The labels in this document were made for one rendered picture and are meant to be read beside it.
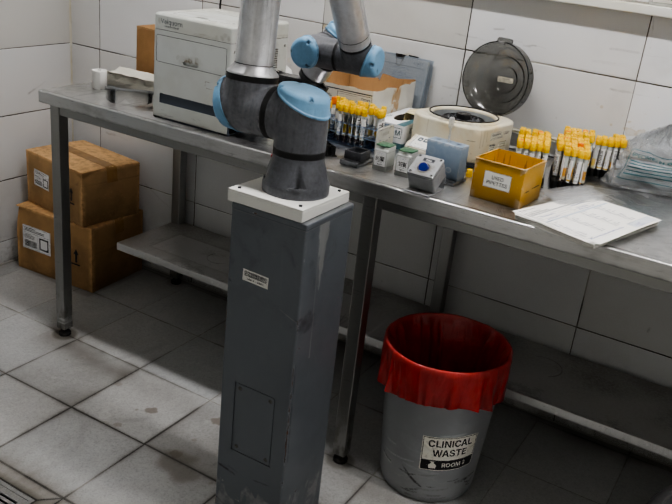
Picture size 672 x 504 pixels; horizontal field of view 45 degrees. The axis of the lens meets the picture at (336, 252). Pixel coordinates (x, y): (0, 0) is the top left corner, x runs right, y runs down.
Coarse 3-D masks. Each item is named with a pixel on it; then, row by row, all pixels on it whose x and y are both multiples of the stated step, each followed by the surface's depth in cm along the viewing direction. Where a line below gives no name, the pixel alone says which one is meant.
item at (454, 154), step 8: (432, 144) 209; (440, 144) 208; (448, 144) 206; (456, 144) 207; (464, 144) 207; (432, 152) 210; (440, 152) 208; (448, 152) 207; (456, 152) 205; (464, 152) 206; (448, 160) 207; (456, 160) 206; (464, 160) 208; (448, 168) 208; (456, 168) 207; (464, 168) 209; (448, 176) 209; (456, 176) 207; (448, 184) 207; (456, 184) 208
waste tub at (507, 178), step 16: (480, 160) 197; (496, 160) 208; (512, 160) 206; (528, 160) 204; (544, 160) 201; (480, 176) 198; (496, 176) 196; (512, 176) 193; (528, 176) 194; (480, 192) 199; (496, 192) 197; (512, 192) 194; (528, 192) 197
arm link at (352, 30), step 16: (336, 0) 178; (352, 0) 178; (336, 16) 182; (352, 16) 181; (336, 32) 187; (352, 32) 184; (368, 32) 187; (336, 48) 193; (352, 48) 188; (368, 48) 190; (336, 64) 194; (352, 64) 192; (368, 64) 190
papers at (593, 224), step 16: (528, 208) 192; (544, 208) 193; (560, 208) 195; (576, 208) 196; (592, 208) 197; (608, 208) 199; (624, 208) 200; (544, 224) 183; (560, 224) 184; (576, 224) 185; (592, 224) 186; (608, 224) 187; (624, 224) 189; (640, 224) 190; (656, 224) 194; (576, 240) 178; (592, 240) 176; (608, 240) 177
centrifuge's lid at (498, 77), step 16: (480, 48) 241; (496, 48) 242; (512, 48) 239; (480, 64) 246; (496, 64) 244; (512, 64) 241; (528, 64) 233; (464, 80) 246; (480, 80) 247; (496, 80) 246; (512, 80) 243; (528, 80) 232; (480, 96) 248; (496, 96) 246; (512, 96) 242; (528, 96) 236; (496, 112) 241; (512, 112) 240
